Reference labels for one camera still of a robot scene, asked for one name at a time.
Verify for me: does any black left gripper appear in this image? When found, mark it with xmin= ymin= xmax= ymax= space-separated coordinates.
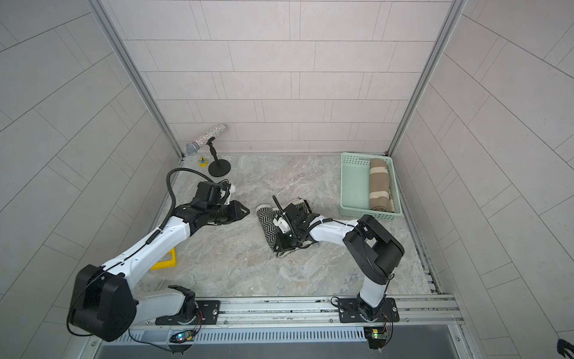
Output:
xmin=206 ymin=200 xmax=254 ymax=224

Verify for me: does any black white houndstooth scarf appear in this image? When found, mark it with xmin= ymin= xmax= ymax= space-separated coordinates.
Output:
xmin=256 ymin=198 xmax=312 ymax=257

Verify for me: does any mint green plastic basket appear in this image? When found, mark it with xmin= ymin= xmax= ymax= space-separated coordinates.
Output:
xmin=339 ymin=152 xmax=403 ymax=221

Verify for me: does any brown beige plaid scarf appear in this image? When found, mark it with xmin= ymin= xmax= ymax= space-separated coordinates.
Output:
xmin=369 ymin=159 xmax=395 ymax=212

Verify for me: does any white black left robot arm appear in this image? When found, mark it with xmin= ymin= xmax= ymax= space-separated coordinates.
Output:
xmin=67 ymin=181 xmax=250 ymax=342

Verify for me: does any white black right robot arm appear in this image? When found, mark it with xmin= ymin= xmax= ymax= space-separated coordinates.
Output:
xmin=257 ymin=198 xmax=405 ymax=317

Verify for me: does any black round microphone stand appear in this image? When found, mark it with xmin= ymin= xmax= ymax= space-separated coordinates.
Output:
xmin=206 ymin=137 xmax=231 ymax=177

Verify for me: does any small yellow toy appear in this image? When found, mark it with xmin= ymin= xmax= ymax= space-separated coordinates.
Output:
xmin=198 ymin=157 xmax=209 ymax=168

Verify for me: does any glittery silver microphone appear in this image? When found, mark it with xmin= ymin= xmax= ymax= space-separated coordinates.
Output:
xmin=185 ymin=124 xmax=227 ymax=156

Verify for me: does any yellow plastic triangle stand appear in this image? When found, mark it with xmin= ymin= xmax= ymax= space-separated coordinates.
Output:
xmin=150 ymin=248 xmax=177 ymax=271

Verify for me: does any left green circuit board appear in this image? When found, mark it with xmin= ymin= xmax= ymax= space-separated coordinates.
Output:
xmin=169 ymin=330 xmax=197 ymax=344

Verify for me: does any green circuit board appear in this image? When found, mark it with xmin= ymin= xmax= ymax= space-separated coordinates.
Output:
xmin=363 ymin=327 xmax=390 ymax=350
xmin=169 ymin=330 xmax=197 ymax=344

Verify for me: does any right green circuit board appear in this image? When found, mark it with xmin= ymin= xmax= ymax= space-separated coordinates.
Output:
xmin=363 ymin=327 xmax=390 ymax=350

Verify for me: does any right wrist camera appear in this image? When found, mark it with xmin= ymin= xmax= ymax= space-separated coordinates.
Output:
xmin=273 ymin=216 xmax=291 ymax=233

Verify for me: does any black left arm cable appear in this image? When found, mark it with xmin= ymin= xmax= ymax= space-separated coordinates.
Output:
xmin=158 ymin=167 xmax=214 ymax=230

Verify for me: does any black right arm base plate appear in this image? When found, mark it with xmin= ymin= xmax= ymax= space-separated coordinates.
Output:
xmin=330 ymin=297 xmax=400 ymax=323

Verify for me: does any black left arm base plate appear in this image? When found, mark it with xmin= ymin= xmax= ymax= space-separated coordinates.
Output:
xmin=155 ymin=300 xmax=221 ymax=325

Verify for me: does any aluminium mounting rail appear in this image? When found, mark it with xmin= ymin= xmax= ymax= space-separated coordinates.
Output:
xmin=85 ymin=291 xmax=463 ymax=341

